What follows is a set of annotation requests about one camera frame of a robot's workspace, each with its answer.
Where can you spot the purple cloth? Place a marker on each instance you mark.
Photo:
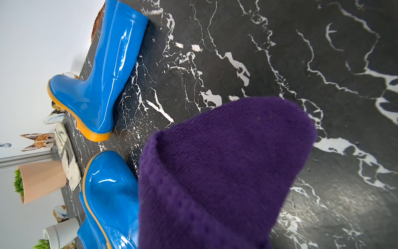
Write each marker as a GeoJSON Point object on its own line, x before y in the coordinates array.
{"type": "Point", "coordinates": [219, 180]}

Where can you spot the blue rubber boot far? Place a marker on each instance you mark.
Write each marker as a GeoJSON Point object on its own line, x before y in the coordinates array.
{"type": "Point", "coordinates": [91, 102]}

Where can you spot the blue rubber boot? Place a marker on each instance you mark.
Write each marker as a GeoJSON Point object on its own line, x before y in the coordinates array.
{"type": "Point", "coordinates": [109, 197]}
{"type": "Point", "coordinates": [91, 102]}

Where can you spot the blue rubber boot near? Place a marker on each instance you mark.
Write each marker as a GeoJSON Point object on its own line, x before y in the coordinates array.
{"type": "Point", "coordinates": [109, 197]}

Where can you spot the white grey work glove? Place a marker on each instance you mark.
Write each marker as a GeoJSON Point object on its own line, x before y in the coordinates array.
{"type": "Point", "coordinates": [67, 156]}

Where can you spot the pink ribbed plant pot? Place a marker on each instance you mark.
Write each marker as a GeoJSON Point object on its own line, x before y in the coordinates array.
{"type": "Point", "coordinates": [41, 178]}

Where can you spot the small white plant pot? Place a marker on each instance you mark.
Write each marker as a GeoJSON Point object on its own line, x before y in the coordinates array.
{"type": "Point", "coordinates": [61, 234]}

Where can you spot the green plant in pink pot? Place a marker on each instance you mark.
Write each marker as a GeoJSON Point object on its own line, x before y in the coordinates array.
{"type": "Point", "coordinates": [18, 183]}

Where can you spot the green plant in white pot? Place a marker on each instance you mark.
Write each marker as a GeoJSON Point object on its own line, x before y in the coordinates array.
{"type": "Point", "coordinates": [42, 244]}

